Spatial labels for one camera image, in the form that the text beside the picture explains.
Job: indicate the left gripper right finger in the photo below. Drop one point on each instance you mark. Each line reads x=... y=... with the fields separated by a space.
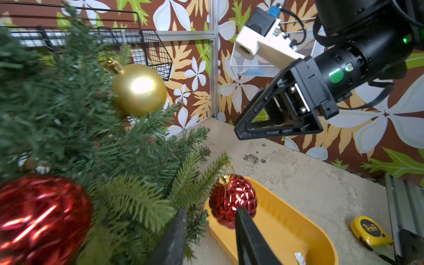
x=252 y=248

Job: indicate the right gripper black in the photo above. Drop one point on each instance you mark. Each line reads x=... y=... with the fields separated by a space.
x=294 y=101

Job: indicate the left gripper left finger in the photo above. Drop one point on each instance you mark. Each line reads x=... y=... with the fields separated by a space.
x=170 y=250

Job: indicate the red faceted ornament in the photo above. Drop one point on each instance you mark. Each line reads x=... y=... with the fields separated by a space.
x=229 y=193
x=44 y=220

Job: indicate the gold ball ornament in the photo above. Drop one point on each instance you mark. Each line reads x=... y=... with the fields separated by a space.
x=138 y=89

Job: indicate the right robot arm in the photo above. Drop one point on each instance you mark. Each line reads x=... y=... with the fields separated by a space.
x=366 y=42

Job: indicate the small green christmas tree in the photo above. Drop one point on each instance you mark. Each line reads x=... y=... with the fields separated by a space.
x=137 y=173

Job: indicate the yellow plastic tray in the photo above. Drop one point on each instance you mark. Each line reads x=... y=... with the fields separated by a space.
x=287 y=231

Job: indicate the small white paper tag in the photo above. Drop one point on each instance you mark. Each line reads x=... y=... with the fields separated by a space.
x=300 y=258

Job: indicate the blue object in basket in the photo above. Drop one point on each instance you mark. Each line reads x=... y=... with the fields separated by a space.
x=255 y=72

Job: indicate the yellow tape measure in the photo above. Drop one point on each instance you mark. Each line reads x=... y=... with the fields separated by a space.
x=370 y=234

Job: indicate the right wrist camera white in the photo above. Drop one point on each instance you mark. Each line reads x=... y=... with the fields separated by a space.
x=262 y=36

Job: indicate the black wire basket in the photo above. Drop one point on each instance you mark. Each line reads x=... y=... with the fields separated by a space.
x=46 y=55

